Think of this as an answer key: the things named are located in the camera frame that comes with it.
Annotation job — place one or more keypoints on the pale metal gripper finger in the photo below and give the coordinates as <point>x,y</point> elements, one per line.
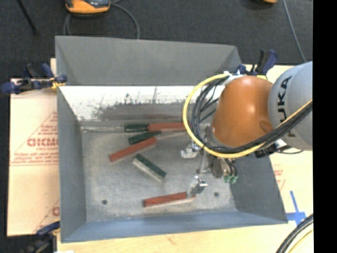
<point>190,151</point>
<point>198,185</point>

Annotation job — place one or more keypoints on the red-brown flat block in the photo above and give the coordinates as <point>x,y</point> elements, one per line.
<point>168,199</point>
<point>133,149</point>
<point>167,126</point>

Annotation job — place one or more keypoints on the dark green flat block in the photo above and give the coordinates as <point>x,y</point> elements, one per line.
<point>150,167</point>
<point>143,137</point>
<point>136,127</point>

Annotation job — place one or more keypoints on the grey metal bin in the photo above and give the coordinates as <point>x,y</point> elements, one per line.
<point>110,183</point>

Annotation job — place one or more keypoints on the brown cardboard board, red print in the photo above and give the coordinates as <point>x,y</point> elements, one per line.
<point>31,183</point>

